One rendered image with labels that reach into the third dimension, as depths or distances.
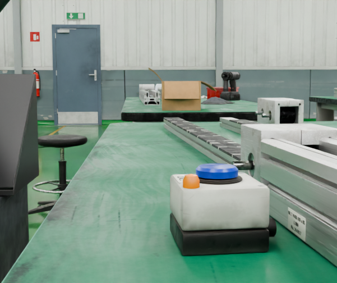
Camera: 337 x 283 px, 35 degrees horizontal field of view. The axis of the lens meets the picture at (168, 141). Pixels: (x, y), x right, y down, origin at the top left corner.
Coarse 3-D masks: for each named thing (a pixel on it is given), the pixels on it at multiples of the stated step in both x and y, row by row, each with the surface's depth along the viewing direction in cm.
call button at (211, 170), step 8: (200, 168) 50; (208, 168) 50; (216, 168) 50; (224, 168) 50; (232, 168) 50; (200, 176) 50; (208, 176) 49; (216, 176) 49; (224, 176) 49; (232, 176) 50
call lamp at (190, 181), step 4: (184, 176) 48; (188, 176) 47; (192, 176) 47; (196, 176) 47; (184, 180) 47; (188, 180) 47; (192, 180) 47; (196, 180) 47; (184, 184) 47; (188, 184) 47; (192, 184) 47; (196, 184) 47; (188, 188) 47; (192, 188) 47
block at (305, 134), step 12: (252, 132) 67; (264, 132) 64; (276, 132) 64; (288, 132) 64; (300, 132) 64; (312, 132) 65; (324, 132) 65; (336, 132) 65; (252, 144) 67; (312, 144) 65; (252, 156) 68; (264, 156) 64; (240, 168) 67; (252, 168) 68; (264, 180) 64
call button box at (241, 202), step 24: (192, 192) 47; (216, 192) 47; (240, 192) 48; (264, 192) 48; (192, 216) 47; (216, 216) 47; (240, 216) 48; (264, 216) 48; (192, 240) 47; (216, 240) 48; (240, 240) 48; (264, 240) 48
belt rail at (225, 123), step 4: (220, 120) 180; (224, 120) 175; (228, 120) 170; (220, 124) 180; (224, 124) 176; (228, 124) 172; (232, 124) 165; (236, 124) 160; (240, 124) 156; (228, 128) 170; (232, 128) 165; (236, 128) 161; (240, 128) 158; (236, 132) 160; (240, 132) 156
